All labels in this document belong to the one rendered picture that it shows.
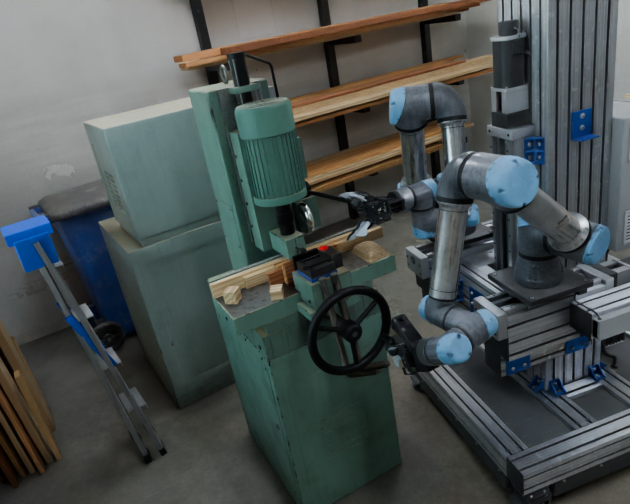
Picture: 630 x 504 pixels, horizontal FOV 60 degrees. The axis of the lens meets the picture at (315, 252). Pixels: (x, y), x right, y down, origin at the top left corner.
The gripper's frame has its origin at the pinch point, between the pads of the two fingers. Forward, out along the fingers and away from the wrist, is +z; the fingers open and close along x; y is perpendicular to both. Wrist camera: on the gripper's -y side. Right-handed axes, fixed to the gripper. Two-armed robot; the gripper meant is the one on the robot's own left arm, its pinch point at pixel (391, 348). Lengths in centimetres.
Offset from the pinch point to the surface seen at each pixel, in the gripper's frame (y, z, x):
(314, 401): 9.7, 33.2, -18.8
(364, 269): -25.4, 12.7, 8.4
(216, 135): -85, 18, -20
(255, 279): -36.2, 24.3, -24.4
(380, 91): -148, 182, 163
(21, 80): -211, 182, -68
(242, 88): -93, 4, -11
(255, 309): -26.6, 12.7, -31.2
